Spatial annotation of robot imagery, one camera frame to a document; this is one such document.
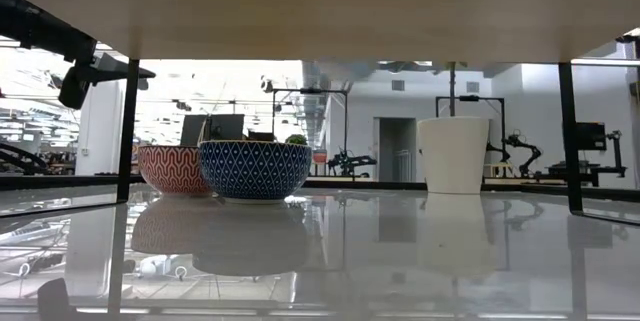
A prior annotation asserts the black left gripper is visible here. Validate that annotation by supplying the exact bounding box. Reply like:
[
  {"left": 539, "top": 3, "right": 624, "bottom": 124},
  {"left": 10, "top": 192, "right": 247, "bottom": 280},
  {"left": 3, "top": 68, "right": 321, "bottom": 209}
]
[{"left": 74, "top": 50, "right": 156, "bottom": 85}]

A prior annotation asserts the red wave-patterned bowl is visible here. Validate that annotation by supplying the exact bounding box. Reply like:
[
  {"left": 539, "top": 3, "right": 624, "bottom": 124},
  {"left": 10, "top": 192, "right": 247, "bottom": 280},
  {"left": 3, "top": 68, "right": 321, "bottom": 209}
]
[{"left": 137, "top": 144, "right": 214, "bottom": 197}]

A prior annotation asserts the dark blue diamond-patterned bowl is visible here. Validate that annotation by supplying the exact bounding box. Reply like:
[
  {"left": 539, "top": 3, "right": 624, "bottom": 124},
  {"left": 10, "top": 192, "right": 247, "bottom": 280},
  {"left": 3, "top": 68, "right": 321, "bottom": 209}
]
[{"left": 197, "top": 139, "right": 314, "bottom": 203}]

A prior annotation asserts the light wooden shelf board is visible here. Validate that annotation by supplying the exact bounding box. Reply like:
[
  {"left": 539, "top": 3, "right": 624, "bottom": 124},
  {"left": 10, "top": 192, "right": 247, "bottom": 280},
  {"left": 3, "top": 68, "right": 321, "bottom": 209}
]
[{"left": 0, "top": 0, "right": 640, "bottom": 65}]

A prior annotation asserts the large dark monitor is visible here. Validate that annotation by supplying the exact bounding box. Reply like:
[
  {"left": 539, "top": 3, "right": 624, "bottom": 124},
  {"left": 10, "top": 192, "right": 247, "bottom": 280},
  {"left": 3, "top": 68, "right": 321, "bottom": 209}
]
[{"left": 179, "top": 113, "right": 246, "bottom": 148}]

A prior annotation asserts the grey vertical pole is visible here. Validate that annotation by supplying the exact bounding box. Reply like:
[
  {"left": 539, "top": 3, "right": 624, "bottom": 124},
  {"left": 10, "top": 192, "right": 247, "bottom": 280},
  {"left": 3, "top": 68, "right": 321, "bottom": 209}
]
[{"left": 448, "top": 62, "right": 457, "bottom": 118}]

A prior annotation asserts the white plant pot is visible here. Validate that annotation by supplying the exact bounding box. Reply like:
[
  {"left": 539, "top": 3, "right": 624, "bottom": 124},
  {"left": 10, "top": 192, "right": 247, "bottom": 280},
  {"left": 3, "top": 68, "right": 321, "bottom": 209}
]
[{"left": 416, "top": 116, "right": 491, "bottom": 196}]

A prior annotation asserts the small wooden stool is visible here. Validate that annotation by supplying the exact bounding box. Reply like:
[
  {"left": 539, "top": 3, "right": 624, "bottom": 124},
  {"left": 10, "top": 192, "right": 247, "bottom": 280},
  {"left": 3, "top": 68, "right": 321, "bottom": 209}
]
[{"left": 482, "top": 161, "right": 515, "bottom": 180}]

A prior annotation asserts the dark monitor on stand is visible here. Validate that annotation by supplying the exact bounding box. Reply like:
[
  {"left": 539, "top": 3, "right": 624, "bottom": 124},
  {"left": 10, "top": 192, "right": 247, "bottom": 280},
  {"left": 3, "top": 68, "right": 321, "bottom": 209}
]
[{"left": 562, "top": 121, "right": 608, "bottom": 152}]

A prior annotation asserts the black background workstation rig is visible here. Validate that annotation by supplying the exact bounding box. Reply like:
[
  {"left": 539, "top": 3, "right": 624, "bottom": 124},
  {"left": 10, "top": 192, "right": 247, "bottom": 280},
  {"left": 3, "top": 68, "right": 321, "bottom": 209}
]
[{"left": 544, "top": 130, "right": 629, "bottom": 188}]

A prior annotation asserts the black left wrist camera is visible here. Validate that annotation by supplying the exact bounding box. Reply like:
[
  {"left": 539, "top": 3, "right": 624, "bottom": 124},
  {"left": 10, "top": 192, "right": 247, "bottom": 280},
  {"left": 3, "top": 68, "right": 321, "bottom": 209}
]
[{"left": 58, "top": 66, "right": 95, "bottom": 111}]

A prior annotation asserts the black table edge rail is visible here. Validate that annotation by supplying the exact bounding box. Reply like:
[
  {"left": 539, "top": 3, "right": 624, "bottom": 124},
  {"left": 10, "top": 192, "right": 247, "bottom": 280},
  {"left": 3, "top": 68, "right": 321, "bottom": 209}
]
[{"left": 0, "top": 174, "right": 640, "bottom": 203}]

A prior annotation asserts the black metal camera frame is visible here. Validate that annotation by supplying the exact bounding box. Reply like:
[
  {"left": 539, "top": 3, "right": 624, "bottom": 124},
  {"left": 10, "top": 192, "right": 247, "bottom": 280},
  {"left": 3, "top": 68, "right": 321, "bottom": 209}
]
[
  {"left": 435, "top": 95, "right": 507, "bottom": 165},
  {"left": 271, "top": 87, "right": 350, "bottom": 162}
]

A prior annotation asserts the silver ceiling air duct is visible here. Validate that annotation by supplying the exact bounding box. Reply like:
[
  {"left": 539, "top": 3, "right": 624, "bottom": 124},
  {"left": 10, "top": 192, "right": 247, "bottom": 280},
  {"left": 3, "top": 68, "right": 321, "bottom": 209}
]
[{"left": 298, "top": 60, "right": 332, "bottom": 137}]

